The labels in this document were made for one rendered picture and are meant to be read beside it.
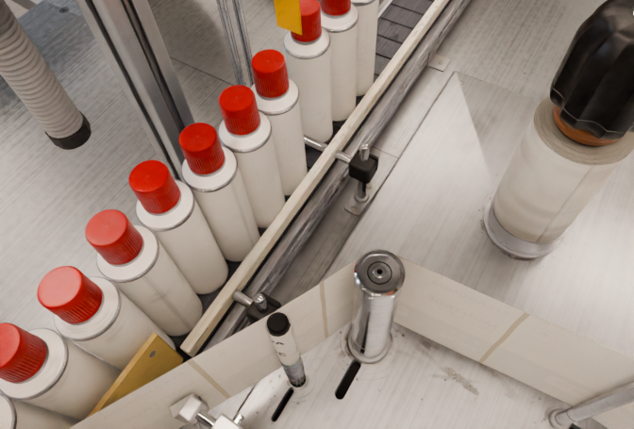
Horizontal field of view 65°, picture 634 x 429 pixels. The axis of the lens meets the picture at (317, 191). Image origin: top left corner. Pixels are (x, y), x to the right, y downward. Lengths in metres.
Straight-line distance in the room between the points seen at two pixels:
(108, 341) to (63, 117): 0.18
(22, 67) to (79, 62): 0.54
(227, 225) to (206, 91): 0.36
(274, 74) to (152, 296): 0.23
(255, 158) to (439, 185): 0.26
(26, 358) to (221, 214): 0.20
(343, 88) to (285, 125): 0.15
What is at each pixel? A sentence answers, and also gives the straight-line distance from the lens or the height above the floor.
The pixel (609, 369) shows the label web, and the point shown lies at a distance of 0.43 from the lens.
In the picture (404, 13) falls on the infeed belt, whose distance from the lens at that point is 0.86.
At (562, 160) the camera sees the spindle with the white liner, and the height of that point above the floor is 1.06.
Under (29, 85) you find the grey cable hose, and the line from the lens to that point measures 0.43.
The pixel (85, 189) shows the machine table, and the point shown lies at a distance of 0.78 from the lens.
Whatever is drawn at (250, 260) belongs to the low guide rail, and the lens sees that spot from 0.55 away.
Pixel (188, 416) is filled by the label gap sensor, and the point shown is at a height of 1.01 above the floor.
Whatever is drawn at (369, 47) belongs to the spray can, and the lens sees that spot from 0.66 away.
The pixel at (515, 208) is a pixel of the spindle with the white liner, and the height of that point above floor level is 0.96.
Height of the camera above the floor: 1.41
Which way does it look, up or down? 58 degrees down
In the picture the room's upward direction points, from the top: 5 degrees counter-clockwise
